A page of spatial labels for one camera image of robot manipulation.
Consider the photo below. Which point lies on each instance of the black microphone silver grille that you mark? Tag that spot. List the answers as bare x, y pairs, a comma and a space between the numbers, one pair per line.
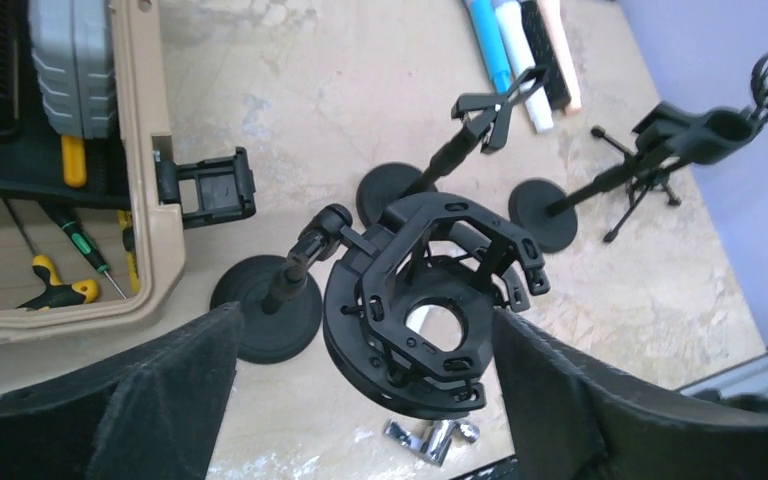
543, 53

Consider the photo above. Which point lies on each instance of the grey device in case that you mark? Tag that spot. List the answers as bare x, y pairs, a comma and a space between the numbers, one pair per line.
73, 54

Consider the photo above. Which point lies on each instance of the black tripod shock-mount stand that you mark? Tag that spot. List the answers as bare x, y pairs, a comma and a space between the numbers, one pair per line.
669, 139

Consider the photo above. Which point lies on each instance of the tan plastic hard case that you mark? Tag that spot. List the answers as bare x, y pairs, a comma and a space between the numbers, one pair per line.
137, 202

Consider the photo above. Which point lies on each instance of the green handled screwdriver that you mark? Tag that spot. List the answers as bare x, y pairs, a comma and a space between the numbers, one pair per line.
69, 223

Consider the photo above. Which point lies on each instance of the yellow tool in case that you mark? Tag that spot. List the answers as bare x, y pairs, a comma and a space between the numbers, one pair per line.
74, 164

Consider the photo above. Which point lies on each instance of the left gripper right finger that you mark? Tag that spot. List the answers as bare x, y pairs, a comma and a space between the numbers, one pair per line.
622, 417

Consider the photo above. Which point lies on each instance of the yellow handled screwdriver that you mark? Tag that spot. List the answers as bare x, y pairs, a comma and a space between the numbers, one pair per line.
56, 293

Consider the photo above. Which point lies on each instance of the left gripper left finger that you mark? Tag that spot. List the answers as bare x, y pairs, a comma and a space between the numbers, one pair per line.
153, 411

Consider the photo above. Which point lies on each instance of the chrome metal faucet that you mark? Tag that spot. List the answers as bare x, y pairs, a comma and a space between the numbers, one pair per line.
433, 444

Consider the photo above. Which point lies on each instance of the pink microphone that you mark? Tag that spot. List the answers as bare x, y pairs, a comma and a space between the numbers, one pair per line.
551, 13

